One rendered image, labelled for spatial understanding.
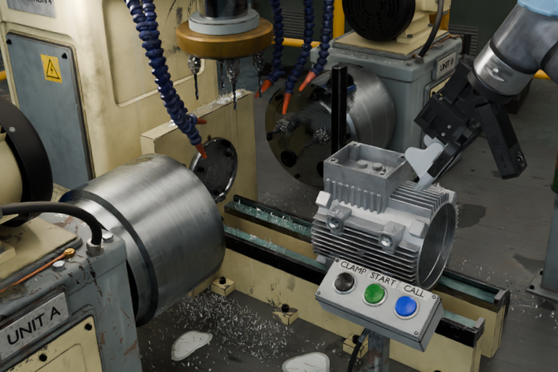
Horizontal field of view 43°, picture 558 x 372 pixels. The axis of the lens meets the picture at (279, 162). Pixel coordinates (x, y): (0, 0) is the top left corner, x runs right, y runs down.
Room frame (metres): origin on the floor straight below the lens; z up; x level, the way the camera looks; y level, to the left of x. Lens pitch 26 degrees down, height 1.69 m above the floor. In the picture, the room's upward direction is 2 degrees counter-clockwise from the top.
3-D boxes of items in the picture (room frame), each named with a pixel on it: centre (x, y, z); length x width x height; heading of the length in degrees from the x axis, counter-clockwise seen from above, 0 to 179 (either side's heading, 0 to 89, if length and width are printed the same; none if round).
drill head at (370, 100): (1.54, -0.14, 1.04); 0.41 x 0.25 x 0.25; 143
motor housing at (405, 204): (1.08, -0.19, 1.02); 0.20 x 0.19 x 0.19; 54
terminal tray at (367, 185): (1.11, -0.15, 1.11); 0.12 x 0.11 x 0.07; 54
